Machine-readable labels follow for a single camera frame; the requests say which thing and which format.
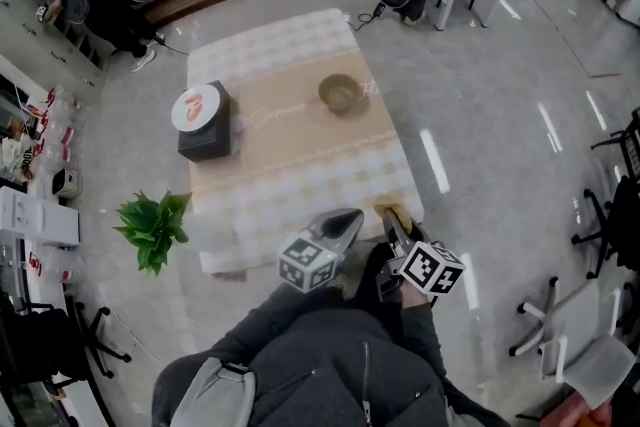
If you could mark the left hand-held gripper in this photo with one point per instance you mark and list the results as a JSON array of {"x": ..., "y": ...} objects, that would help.
[{"x": 306, "y": 261}]

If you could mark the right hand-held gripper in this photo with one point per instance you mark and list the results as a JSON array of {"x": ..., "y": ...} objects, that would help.
[{"x": 425, "y": 267}]

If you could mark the yellow sponge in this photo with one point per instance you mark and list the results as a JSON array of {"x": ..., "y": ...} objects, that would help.
[{"x": 394, "y": 207}]

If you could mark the brown ceramic bowl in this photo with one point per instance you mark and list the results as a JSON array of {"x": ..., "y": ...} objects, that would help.
[{"x": 339, "y": 92}]

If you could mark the person's right forearm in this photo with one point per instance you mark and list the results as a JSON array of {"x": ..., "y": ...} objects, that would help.
[{"x": 422, "y": 330}]

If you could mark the person's left forearm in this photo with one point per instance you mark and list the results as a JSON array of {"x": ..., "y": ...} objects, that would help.
[{"x": 280, "y": 315}]

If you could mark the checkered beige tablecloth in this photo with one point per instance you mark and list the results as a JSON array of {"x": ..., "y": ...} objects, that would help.
[{"x": 300, "y": 150}]

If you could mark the person's dark jacket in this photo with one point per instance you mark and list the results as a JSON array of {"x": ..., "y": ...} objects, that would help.
[{"x": 325, "y": 375}]

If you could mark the black box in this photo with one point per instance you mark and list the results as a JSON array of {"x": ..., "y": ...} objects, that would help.
[{"x": 207, "y": 145}]

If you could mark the white round plate red print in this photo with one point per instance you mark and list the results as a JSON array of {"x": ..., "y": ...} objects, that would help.
[{"x": 195, "y": 107}]

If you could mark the green potted plant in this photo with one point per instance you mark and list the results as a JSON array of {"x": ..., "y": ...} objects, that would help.
[{"x": 152, "y": 225}]

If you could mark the grey bag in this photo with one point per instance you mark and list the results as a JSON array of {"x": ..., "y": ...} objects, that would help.
[{"x": 215, "y": 395}]

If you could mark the black office chair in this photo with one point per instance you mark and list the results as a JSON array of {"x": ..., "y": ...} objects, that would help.
[
  {"x": 45, "y": 345},
  {"x": 617, "y": 225}
]

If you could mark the white office chair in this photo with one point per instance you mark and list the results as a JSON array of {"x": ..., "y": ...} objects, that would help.
[{"x": 585, "y": 345}]

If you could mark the small white appliance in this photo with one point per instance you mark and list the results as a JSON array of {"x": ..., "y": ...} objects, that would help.
[{"x": 66, "y": 182}]

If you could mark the white shelf unit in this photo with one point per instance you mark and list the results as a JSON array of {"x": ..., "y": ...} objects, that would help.
[{"x": 60, "y": 40}]

